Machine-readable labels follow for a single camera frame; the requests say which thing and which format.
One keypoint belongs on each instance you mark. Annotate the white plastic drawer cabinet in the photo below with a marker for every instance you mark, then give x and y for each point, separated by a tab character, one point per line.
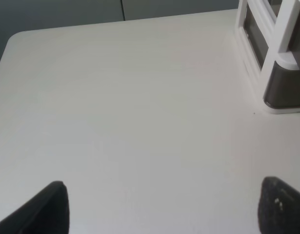
268	38

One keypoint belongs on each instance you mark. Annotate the brown translucent lower drawer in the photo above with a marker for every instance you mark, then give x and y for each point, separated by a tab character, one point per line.
283	89

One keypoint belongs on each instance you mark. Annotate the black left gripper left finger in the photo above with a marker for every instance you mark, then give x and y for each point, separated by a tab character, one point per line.
46	213

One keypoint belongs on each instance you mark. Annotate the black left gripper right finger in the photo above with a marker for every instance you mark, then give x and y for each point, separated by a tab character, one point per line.
278	208

